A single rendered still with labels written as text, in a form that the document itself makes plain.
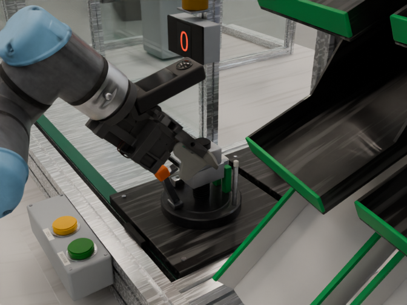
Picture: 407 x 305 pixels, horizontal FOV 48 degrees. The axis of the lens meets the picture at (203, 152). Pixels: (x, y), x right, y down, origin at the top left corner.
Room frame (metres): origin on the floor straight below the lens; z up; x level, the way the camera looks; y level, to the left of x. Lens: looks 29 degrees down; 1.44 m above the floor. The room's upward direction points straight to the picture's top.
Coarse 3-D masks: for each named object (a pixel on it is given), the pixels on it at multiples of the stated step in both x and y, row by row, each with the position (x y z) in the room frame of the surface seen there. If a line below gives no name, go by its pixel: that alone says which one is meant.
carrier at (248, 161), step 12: (228, 156) 0.84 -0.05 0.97; (240, 156) 0.84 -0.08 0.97; (252, 156) 0.84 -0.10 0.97; (240, 168) 0.79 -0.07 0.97; (252, 168) 0.79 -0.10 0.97; (264, 168) 0.79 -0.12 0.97; (252, 180) 0.76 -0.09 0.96; (264, 180) 0.74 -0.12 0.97; (276, 180) 0.74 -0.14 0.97; (276, 192) 0.70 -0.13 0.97
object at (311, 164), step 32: (384, 32) 0.53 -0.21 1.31; (352, 64) 0.51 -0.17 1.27; (384, 64) 0.53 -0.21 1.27; (320, 96) 0.49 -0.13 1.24; (352, 96) 0.49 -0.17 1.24; (384, 96) 0.47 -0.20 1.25; (288, 128) 0.47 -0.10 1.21; (320, 128) 0.45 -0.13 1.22; (352, 128) 0.44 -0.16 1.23; (384, 128) 0.42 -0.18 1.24; (288, 160) 0.42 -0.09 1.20; (320, 160) 0.41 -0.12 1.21; (352, 160) 0.39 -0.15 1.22; (384, 160) 0.37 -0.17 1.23; (320, 192) 0.34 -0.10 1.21; (352, 192) 0.35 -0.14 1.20
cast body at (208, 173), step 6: (198, 138) 0.68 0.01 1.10; (204, 138) 0.68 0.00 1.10; (204, 144) 0.65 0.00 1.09; (210, 144) 0.66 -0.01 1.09; (210, 150) 0.65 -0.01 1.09; (216, 150) 0.65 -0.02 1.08; (216, 156) 0.65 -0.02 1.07; (180, 162) 0.67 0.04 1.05; (222, 162) 0.66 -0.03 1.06; (204, 168) 0.64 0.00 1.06; (210, 168) 0.65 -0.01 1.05; (222, 168) 0.66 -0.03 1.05; (198, 174) 0.63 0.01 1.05; (204, 174) 0.64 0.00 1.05; (210, 174) 0.65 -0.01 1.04; (216, 174) 0.65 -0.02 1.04; (222, 174) 0.66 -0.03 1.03; (186, 180) 0.65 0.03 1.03; (192, 180) 0.63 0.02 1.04; (198, 180) 0.63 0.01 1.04; (204, 180) 0.64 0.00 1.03; (210, 180) 0.65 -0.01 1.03; (192, 186) 0.63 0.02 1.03; (198, 186) 0.63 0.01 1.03
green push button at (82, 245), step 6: (78, 240) 0.56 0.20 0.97; (84, 240) 0.56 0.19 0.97; (90, 240) 0.56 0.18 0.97; (72, 246) 0.55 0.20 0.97; (78, 246) 0.55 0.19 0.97; (84, 246) 0.55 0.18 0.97; (90, 246) 0.55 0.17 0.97; (72, 252) 0.54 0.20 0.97; (78, 252) 0.54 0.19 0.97; (84, 252) 0.54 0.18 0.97; (90, 252) 0.54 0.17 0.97; (78, 258) 0.53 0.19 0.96
